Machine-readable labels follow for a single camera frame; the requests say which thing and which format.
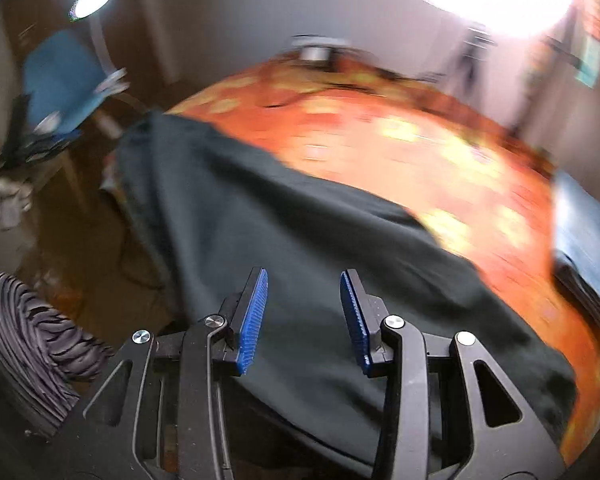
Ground folded blue towel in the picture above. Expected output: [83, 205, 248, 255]
[550, 170, 600, 328]

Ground small black tripod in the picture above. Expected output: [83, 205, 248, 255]
[442, 27, 496, 93]

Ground pile of light clothes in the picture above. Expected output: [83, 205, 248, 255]
[0, 180, 33, 256]

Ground patterned hanging cloth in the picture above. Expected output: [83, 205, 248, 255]
[572, 0, 600, 88]

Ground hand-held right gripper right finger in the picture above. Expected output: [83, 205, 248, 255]
[339, 268, 563, 480]

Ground black pants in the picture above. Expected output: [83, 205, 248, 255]
[115, 110, 578, 478]

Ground orange floral bedsheet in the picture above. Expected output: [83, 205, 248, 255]
[100, 52, 600, 466]

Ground blue chair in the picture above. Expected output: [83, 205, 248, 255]
[10, 29, 148, 211]

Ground dark cloth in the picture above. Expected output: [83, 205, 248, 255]
[0, 130, 81, 171]

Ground striped grey trouser leg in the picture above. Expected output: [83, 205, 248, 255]
[0, 272, 113, 438]

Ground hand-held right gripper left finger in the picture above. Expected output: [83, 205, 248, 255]
[82, 266, 270, 480]

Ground tall metal tripod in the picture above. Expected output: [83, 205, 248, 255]
[510, 0, 586, 133]

